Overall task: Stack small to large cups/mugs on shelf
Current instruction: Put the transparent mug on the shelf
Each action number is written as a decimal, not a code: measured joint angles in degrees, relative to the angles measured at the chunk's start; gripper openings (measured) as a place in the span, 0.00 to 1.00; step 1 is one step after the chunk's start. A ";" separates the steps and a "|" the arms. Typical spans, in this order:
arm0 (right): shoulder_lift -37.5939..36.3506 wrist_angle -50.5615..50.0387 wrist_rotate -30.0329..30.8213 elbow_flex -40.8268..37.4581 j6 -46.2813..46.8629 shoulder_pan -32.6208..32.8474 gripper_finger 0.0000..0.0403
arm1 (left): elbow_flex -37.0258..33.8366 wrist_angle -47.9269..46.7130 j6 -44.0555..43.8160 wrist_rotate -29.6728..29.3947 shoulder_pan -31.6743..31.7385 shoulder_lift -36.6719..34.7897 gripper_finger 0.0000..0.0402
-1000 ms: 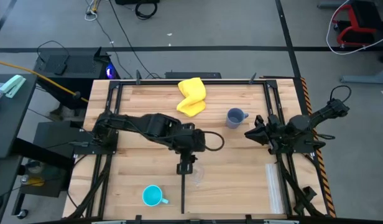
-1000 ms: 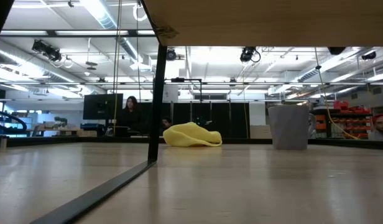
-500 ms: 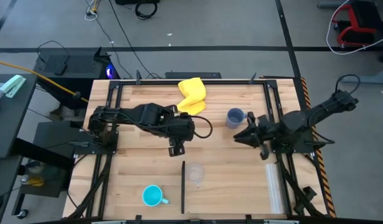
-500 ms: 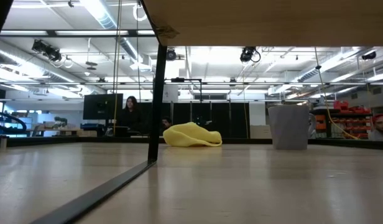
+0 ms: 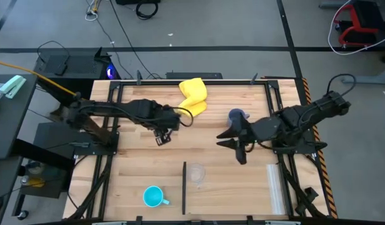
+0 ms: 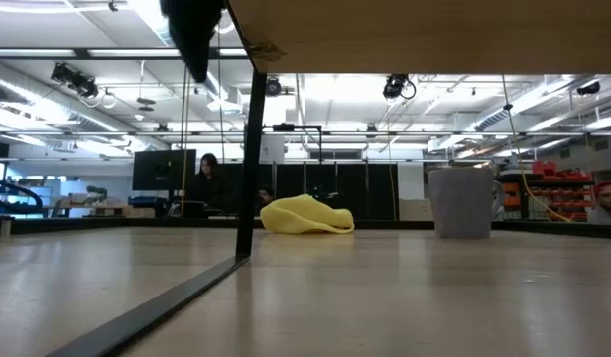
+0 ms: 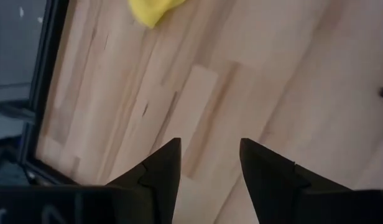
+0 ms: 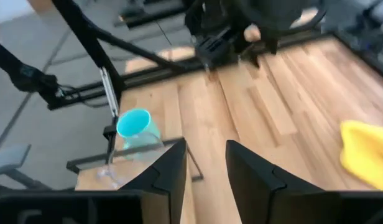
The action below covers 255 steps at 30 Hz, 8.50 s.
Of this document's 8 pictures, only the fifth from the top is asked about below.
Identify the clear glass cup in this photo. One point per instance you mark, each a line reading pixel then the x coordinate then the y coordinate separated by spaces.
pixel 196 173

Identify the black low cart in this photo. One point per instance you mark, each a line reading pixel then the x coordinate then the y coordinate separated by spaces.
pixel 52 187

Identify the red cart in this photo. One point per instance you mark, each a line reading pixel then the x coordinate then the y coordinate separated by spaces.
pixel 356 29

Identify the black power strip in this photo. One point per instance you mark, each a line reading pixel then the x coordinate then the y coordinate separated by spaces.
pixel 194 75

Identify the yellow cloth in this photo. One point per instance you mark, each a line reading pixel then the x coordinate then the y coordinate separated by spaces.
pixel 194 92

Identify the grey-purple mug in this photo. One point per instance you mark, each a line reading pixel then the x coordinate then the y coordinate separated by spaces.
pixel 230 116

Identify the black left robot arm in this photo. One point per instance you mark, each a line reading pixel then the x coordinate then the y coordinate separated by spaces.
pixel 133 109

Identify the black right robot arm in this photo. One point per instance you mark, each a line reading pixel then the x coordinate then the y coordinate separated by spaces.
pixel 305 115

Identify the black computer tower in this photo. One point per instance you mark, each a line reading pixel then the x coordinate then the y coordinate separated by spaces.
pixel 77 64

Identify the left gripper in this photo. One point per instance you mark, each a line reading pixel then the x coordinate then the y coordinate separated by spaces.
pixel 166 120

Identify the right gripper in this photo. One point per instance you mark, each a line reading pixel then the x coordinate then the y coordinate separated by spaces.
pixel 255 131

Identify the mint green stapler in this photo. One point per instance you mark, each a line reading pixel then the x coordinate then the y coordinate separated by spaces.
pixel 12 86

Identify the yellow black hazard tape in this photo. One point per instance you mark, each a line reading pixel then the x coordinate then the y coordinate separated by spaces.
pixel 323 168

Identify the black desk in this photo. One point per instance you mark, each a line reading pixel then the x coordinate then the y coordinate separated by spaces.
pixel 8 125

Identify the teal mug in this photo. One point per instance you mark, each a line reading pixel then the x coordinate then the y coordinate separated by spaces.
pixel 153 197

